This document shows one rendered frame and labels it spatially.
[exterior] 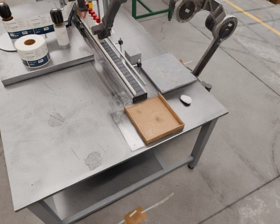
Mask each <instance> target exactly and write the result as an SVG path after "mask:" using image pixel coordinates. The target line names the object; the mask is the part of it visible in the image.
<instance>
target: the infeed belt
mask: <svg viewBox="0 0 280 224"><path fill-rule="evenodd" d="M77 17H78V18H79V20H80V17H79V16H78V15H77ZM80 21H81V20H80ZM87 31H88V30H87ZM88 33H89V34H90V32H89V31H88ZM90 35H91V34H90ZM91 37H92V35H91ZM92 38H93V37H92ZM93 40H94V41H95V39H94V38H93ZM95 42H96V41H95ZM96 44H97V42H96ZM97 45H98V44H97ZM101 45H102V47H103V48H104V49H105V51H106V52H107V53H108V55H109V56H110V57H111V59H112V60H113V62H114V63H115V65H116V66H117V67H118V69H119V70H120V71H121V73H122V74H123V75H124V77H125V78H126V80H127V81H128V82H129V84H130V85H131V86H132V88H133V89H134V91H135V92H136V95H134V94H133V93H132V91H131V90H130V88H129V87H128V85H127V84H126V83H125V81H124V80H123V79H122V77H121V76H120V74H119V73H118V72H117V70H116V69H115V67H114V66H113V65H112V63H111V62H110V60H109V59H108V57H107V56H106V55H105V53H104V52H103V51H102V49H101V48H100V46H99V45H98V47H99V48H100V50H101V51H102V52H103V54H104V55H105V56H106V58H107V59H108V61H109V62H110V64H111V65H112V67H113V68H114V69H115V71H116V72H117V74H118V75H119V76H120V78H121V79H122V81H123V82H124V83H125V85H126V86H127V88H128V89H129V91H130V92H131V93H132V95H133V96H134V97H137V96H140V95H143V94H145V93H146V92H145V91H144V90H143V89H142V87H141V86H140V85H139V84H138V82H137V81H136V79H135V78H134V77H133V76H132V74H131V73H130V72H129V70H128V69H127V68H126V67H125V65H124V64H123V62H122V61H121V60H120V59H119V57H118V56H117V55H116V53H115V52H114V51H113V49H112V48H111V47H110V46H109V44H108V43H107V41H106V40H105V39H104V42H103V43H101Z"/></svg>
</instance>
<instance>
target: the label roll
mask: <svg viewBox="0 0 280 224"><path fill-rule="evenodd" d="M14 45H15V48H16V50H17V52H18V54H19V56H20V58H21V61H22V63H23V65H24V66H26V67H29V68H37V67H41V66H43V65H45V64H47V63H48V62H49V60H50V58H51V57H50V54H49V51H48V48H47V45H46V42H45V39H44V37H42V36H40V35H36V34H31V35H26V36H23V37H21V38H19V39H18V40H17V41H16V42H15V44H14Z"/></svg>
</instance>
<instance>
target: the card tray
mask: <svg viewBox="0 0 280 224"><path fill-rule="evenodd" d="M124 110H125V111H126V113H127V115H128V116H129V118H130V119H131V121H132V122H133V124H134V125H135V127H136V129H137V130H138V132H139V133H140V135H141V136H142V138H143V140H144V141H145V143H146V144H149V143H151V142H153V141H155V140H158V139H160V138H162V137H164V136H167V135H169V134H171V133H173V132H175V131H178V130H180V129H182V128H184V125H185V123H184V122H183V121H182V120H181V118H180V117H179V116H178V115H177V113H176V112H175V111H174V110H173V108H172V107H171V106H170V105H169V103H168V102H167V101H166V100H165V99H164V97H163V96H162V95H161V94H160V93H159V92H158V96H156V97H153V98H151V99H148V100H145V101H143V102H140V103H138V104H135V105H133V106H130V107H127V108H126V107H125V105H124Z"/></svg>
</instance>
